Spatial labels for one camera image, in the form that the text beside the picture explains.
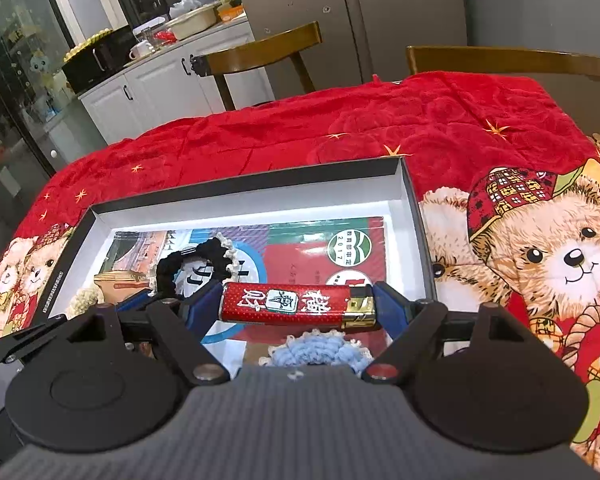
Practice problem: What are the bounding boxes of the glass sliding door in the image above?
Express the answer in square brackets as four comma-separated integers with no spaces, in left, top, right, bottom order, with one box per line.
[0,0,81,267]

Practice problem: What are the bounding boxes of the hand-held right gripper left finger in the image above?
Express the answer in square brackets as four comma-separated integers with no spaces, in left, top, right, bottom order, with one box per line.
[62,282,231,386]

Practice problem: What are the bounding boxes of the blue knitted scrunchie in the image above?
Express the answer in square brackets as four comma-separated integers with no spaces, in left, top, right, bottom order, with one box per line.
[257,329,376,369]

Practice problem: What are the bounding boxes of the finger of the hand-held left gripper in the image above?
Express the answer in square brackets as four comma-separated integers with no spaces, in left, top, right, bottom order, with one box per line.
[0,287,160,375]

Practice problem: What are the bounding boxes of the yellow beaded cover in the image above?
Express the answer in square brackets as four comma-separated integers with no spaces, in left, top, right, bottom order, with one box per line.
[65,29,114,61]

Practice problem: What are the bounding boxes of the metal basin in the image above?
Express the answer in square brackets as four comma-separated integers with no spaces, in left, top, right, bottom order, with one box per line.
[167,2,222,41]

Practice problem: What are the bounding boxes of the grey refrigerator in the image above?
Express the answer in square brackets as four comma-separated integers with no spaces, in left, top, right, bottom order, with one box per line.
[227,0,468,108]

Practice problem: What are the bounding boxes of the red lighter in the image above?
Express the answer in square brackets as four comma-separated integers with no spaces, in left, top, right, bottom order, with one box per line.
[219,282,378,331]

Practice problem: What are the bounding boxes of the black microwave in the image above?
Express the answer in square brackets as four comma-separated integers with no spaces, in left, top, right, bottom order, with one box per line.
[61,26,141,95]

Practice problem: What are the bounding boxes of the wooden chair with black clip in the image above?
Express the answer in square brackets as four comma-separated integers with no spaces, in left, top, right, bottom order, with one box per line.
[190,21,324,111]

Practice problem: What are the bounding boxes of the white cabinet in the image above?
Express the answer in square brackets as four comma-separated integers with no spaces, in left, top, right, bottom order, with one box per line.
[77,15,276,146]

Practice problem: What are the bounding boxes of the white plastic bag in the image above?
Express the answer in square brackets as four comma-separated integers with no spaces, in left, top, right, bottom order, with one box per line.
[169,0,202,19]

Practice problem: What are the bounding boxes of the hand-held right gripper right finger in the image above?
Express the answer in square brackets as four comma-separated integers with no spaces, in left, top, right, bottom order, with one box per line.
[360,281,536,386]

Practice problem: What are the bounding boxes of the black shallow box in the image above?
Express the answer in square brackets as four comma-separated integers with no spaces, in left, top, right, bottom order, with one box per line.
[35,155,438,368]

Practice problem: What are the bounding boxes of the black scrunchie cream trim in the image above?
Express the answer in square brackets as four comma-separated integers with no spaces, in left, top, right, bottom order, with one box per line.
[154,237,243,297]

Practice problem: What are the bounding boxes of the red bear printed blanket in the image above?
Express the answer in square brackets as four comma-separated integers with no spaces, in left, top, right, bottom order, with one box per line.
[0,72,600,476]

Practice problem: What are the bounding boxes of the orange box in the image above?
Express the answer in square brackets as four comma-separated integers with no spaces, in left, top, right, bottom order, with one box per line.
[216,2,247,24]

